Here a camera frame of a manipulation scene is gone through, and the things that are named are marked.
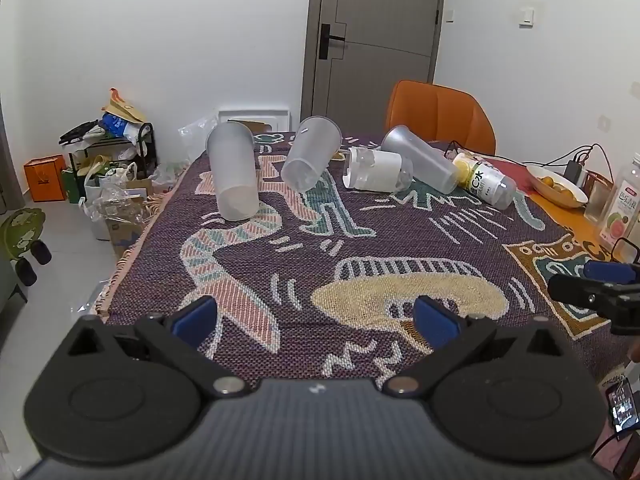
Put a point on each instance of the white wall socket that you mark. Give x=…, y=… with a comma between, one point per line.
x=606, y=124

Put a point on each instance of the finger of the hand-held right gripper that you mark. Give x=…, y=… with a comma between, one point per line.
x=609, y=271
x=575, y=291

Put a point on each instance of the black storage rack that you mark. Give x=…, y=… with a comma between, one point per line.
x=146, y=145

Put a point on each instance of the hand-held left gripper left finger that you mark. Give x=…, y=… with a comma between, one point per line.
x=192, y=319

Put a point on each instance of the grey door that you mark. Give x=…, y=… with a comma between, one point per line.
x=380, y=35

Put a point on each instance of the smartphone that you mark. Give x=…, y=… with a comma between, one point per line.
x=622, y=405

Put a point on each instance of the blue and white bag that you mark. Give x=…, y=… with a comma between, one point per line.
x=117, y=124

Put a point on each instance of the orange chair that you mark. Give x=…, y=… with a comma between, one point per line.
x=440, y=112

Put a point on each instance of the black power adapter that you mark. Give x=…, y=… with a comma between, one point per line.
x=575, y=169

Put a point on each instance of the cardboard box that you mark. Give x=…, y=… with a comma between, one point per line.
x=125, y=232

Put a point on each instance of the orange paper bag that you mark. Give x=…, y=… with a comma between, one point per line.
x=45, y=178

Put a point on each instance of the clear white-label plastic jar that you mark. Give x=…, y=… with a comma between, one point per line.
x=378, y=168

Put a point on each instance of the clear drinking glass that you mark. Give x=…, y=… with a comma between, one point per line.
x=597, y=197

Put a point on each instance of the white light switch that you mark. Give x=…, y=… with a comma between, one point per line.
x=450, y=15

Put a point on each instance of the printed woven blanket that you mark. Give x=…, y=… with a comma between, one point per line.
x=310, y=255

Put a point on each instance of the pink-label drink bottle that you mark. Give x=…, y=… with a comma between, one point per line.
x=622, y=200

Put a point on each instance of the green frog stool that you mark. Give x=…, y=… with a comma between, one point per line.
x=21, y=237

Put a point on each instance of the white wall device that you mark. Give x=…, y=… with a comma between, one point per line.
x=526, y=15

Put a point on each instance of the white flat box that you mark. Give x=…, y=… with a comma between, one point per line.
x=260, y=116

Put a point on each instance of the clear plastic bag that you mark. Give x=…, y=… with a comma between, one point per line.
x=197, y=137

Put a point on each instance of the yellow-label plastic bottle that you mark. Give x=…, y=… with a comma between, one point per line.
x=486, y=180

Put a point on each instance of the white bowl of fruit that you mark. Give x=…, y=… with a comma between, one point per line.
x=556, y=187

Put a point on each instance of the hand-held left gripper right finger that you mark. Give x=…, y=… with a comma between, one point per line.
x=436, y=324

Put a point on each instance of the frosted plastic cup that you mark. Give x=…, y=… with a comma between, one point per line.
x=421, y=157
x=233, y=170
x=311, y=152

